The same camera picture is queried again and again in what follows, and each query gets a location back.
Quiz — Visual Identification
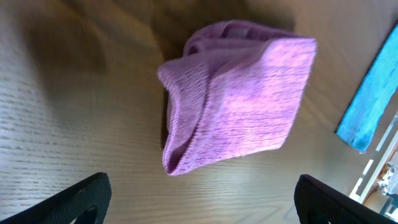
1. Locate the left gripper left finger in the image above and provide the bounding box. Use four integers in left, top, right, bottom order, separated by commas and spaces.
1, 172, 112, 224

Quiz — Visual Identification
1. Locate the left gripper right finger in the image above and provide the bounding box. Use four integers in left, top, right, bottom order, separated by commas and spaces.
294, 174, 396, 224

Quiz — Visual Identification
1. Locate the purple microfiber cloth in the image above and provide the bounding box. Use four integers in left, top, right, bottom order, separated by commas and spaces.
158, 20, 317, 175

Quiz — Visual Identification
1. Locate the blue microfiber cloth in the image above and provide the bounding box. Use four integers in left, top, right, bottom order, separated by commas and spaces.
336, 24, 397, 153

